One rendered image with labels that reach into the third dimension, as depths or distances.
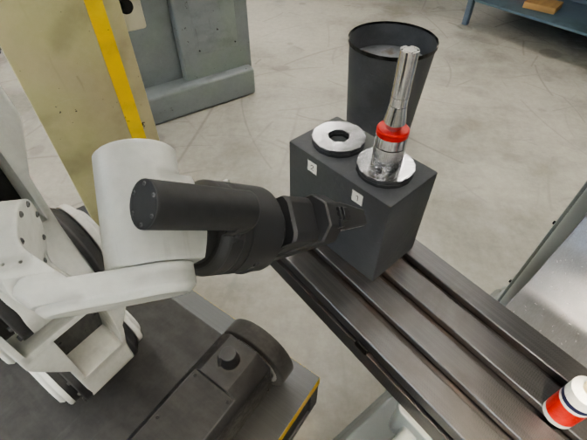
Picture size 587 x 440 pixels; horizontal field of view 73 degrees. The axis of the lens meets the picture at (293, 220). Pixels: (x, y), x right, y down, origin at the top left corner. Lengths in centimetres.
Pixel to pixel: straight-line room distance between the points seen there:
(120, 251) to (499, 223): 211
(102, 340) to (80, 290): 59
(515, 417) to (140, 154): 59
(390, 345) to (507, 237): 163
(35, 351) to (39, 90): 123
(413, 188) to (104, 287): 46
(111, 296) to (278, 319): 144
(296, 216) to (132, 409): 72
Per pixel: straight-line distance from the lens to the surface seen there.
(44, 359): 72
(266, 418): 114
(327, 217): 42
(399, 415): 73
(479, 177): 253
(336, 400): 158
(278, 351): 101
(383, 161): 61
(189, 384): 99
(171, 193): 27
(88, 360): 88
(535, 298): 88
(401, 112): 58
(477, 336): 72
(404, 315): 70
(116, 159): 33
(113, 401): 105
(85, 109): 185
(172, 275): 30
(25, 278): 31
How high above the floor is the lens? 149
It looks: 46 degrees down
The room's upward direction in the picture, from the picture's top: straight up
